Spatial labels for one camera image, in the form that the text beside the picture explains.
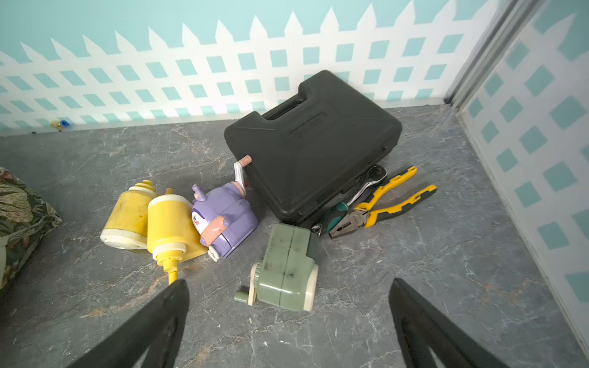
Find black plastic tool case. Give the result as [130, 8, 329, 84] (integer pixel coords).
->
[224, 70, 403, 225]

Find yellow white pencil sharpener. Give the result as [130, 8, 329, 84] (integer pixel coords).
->
[100, 179, 158, 250]

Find yellow handled pliers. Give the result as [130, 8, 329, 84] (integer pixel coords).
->
[328, 166, 438, 239]

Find beige canvas tote bag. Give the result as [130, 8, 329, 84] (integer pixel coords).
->
[1, 168, 63, 294]

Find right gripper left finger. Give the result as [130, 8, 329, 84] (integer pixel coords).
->
[70, 279, 190, 367]

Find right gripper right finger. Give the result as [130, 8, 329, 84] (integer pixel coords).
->
[388, 278, 506, 367]

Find chrome ratchet wrench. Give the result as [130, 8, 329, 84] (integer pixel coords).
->
[311, 165, 388, 233]

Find purple pencil sharpener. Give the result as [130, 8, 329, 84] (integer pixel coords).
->
[191, 156, 259, 262]

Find green pencil sharpener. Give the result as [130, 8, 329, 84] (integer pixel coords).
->
[234, 223, 319, 311]

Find green handled screwdriver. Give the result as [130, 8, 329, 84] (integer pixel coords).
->
[320, 202, 349, 235]

